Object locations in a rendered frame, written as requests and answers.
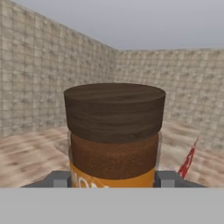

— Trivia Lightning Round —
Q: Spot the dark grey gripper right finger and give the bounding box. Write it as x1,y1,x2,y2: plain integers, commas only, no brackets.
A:
153,170,207,188

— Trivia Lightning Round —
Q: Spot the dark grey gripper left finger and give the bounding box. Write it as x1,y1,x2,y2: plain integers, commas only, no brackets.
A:
22,170,73,188

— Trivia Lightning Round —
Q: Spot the cinnamon bottle with brown lid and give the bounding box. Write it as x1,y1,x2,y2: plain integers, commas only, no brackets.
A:
63,82,167,188

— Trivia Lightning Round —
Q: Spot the red chocolate wrapper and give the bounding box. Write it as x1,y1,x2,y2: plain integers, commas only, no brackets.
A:
178,136,200,179

